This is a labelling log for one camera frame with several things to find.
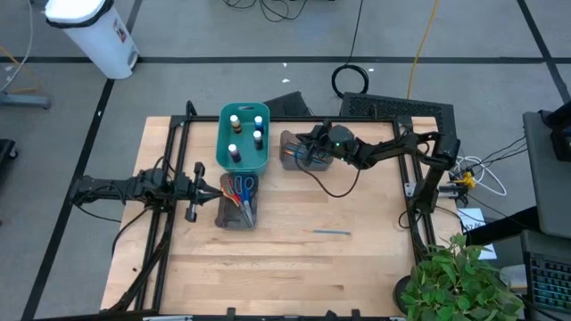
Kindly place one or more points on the black keyboard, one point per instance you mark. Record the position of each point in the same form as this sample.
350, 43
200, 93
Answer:
551, 281

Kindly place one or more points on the white trash bin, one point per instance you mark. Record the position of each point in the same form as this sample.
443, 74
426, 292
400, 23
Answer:
96, 35

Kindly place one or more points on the black wedge floor stand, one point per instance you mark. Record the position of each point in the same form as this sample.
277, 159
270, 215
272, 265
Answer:
287, 104

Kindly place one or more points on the grey translucent plastic bin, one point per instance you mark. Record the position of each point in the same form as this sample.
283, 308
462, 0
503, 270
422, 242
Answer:
290, 162
227, 218

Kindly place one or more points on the silver frame bracket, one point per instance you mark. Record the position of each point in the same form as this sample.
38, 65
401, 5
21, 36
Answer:
409, 189

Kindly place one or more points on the black table edge clamp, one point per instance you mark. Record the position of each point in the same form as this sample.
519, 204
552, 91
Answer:
355, 313
230, 312

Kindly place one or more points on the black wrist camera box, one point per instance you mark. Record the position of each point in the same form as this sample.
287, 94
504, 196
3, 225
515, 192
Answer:
341, 136

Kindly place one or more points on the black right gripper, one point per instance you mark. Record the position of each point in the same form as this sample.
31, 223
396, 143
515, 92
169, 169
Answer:
323, 142

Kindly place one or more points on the blue paintbrush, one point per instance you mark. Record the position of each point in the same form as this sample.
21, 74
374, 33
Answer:
292, 153
330, 232

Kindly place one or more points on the table-level camera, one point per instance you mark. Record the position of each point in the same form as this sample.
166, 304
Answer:
331, 315

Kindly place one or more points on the potted green plant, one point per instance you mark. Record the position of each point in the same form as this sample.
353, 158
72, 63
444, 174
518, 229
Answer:
459, 285

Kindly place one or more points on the white paper sheet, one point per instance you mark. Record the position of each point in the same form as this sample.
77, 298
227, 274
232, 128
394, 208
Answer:
475, 223

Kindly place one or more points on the blue paint bottle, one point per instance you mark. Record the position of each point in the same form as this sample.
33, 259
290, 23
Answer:
259, 123

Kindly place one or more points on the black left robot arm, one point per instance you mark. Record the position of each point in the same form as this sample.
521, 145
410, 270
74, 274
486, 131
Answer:
116, 187

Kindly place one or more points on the teal plastic bin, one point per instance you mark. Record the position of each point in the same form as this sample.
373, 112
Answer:
243, 156

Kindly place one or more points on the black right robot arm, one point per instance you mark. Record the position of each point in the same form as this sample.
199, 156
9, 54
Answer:
401, 149

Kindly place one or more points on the black diagonal frame strut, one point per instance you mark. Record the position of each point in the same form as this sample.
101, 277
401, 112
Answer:
421, 249
143, 276

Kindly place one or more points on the pink paint bottle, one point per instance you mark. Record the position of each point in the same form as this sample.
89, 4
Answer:
234, 153

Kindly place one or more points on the orange paint bottle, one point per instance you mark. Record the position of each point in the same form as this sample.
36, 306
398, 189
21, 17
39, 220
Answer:
235, 124

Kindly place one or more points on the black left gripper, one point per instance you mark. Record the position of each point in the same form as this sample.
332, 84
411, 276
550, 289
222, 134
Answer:
192, 189

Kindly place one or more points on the black perforated panel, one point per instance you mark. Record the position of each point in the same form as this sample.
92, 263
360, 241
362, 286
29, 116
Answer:
397, 109

